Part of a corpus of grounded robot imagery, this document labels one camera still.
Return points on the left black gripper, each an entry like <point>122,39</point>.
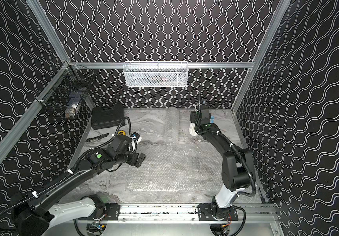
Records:
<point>132,159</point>

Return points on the bubble wrap roll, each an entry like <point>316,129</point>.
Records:
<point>171,132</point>

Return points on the white ribbed vase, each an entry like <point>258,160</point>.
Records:
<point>192,127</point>

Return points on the clear bubble wrap sheet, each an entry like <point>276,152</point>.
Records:
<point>210,165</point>
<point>169,168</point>

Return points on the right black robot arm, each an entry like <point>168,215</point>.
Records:
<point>237,173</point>

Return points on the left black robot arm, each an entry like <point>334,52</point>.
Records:
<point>31,213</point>

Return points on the yellow tape measure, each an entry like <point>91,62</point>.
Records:
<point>121,132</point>

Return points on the black utility knife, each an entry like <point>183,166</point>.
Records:
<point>97,138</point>

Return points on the black plastic tool case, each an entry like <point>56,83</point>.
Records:
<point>106,117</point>

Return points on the white mesh basket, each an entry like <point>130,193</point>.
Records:
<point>156,73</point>

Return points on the wrapped item in black basket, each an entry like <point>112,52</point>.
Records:
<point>75,98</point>

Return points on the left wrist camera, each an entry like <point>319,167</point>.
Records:
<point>126,144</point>

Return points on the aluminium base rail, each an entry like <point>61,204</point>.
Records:
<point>141,213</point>

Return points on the black wire basket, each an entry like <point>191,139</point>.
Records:
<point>76,78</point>

